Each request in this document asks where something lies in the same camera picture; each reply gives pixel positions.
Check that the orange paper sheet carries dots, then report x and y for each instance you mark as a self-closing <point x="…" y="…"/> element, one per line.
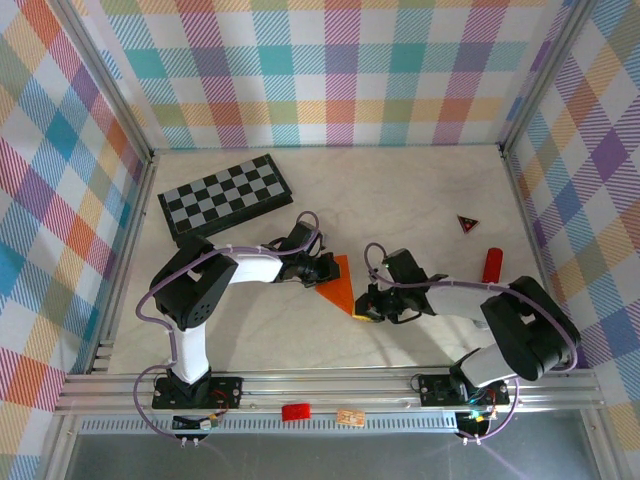
<point x="342" y="290"/>

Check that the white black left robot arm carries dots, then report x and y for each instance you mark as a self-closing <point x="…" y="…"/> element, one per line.
<point x="255" y="270"/>

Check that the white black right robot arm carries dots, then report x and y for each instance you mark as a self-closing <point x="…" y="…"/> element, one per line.
<point x="530" y="325"/>

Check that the red cylinder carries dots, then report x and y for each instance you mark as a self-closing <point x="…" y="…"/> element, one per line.
<point x="492" y="262"/>

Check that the black red triangular badge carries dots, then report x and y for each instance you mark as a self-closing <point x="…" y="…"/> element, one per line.
<point x="467" y="223"/>

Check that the black grey chessboard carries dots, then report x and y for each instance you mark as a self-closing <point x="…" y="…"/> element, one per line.
<point x="225" y="195"/>

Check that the small orange printed label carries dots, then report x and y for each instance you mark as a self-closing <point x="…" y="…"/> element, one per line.
<point x="350" y="417"/>

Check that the red rectangular block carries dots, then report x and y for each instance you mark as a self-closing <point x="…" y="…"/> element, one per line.
<point x="296" y="411"/>

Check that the aluminium frame rail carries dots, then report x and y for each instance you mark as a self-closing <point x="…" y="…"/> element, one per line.
<point x="325" y="392"/>

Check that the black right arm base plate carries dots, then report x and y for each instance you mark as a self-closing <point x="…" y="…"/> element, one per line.
<point x="435" y="390"/>

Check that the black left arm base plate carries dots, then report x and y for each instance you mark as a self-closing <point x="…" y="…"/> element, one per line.
<point x="225" y="392"/>

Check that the aluminium side rail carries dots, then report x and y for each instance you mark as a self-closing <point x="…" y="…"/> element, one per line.
<point x="131" y="250"/>
<point x="523" y="215"/>

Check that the aluminium frame post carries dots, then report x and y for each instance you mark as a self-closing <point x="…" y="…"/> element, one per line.
<point x="545" y="75"/>
<point x="102" y="75"/>

